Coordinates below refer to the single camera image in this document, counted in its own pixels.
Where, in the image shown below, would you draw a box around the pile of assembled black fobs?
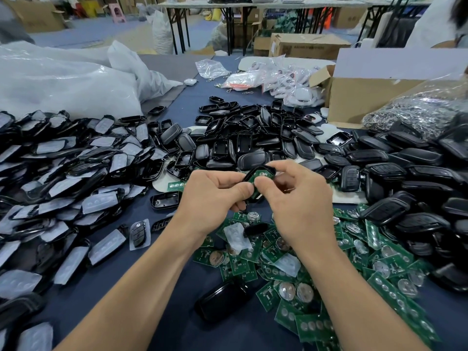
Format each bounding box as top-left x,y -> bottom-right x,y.
340,120 -> 468,293

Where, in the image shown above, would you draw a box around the tan cardboard box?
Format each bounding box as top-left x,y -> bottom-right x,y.
7,0 -> 67,34

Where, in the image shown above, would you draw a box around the large open cardboard box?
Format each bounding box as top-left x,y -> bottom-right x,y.
309,47 -> 468,129

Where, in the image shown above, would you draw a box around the pile of shells with pads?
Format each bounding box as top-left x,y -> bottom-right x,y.
0,109 -> 176,351

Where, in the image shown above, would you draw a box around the clear plastic film piece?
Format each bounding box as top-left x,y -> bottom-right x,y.
223,223 -> 253,254

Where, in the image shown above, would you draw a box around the clear bag with red label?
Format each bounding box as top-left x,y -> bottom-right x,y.
218,71 -> 264,91

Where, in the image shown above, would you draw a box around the person's right forearm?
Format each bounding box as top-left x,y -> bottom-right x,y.
306,243 -> 432,351

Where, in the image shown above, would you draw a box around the pile of green circuit boards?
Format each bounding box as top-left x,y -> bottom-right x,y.
167,168 -> 440,351

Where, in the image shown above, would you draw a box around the person's left forearm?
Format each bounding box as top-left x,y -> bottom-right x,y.
55,230 -> 202,351

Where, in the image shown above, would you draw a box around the brown cardboard box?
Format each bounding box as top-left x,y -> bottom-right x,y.
269,33 -> 352,61

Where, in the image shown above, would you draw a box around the person's right hand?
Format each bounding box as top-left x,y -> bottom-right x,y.
253,159 -> 339,254

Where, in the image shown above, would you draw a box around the lone glossy black shell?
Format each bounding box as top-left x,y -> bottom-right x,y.
194,280 -> 253,324

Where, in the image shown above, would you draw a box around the black metal table frame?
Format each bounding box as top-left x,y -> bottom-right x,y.
162,3 -> 253,54

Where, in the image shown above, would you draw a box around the long white table top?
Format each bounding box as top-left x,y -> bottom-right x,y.
157,0 -> 436,10

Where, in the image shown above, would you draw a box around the pile of black shell halves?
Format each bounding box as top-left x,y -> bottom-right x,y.
192,96 -> 351,176

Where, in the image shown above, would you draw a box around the white sack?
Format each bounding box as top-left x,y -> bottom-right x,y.
150,9 -> 176,56

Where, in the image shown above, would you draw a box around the small crumpled clear plastic bag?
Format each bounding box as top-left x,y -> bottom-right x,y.
195,59 -> 232,81

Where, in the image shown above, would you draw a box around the small black button strip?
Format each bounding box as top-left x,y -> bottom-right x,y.
151,217 -> 173,233

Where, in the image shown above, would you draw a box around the pink plastic stool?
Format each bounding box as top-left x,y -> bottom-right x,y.
109,2 -> 127,23

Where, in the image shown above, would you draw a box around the black rubber button pad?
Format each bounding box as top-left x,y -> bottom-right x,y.
243,223 -> 270,237

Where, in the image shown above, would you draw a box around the clear bag of metal parts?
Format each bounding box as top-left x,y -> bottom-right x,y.
362,80 -> 468,139

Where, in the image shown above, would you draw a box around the person's left hand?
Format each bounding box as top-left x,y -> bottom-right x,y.
173,169 -> 255,244

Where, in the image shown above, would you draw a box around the heap of clear parts bags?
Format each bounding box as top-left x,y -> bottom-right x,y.
259,60 -> 326,108

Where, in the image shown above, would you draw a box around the large white plastic bag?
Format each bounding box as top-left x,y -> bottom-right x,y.
0,40 -> 184,120

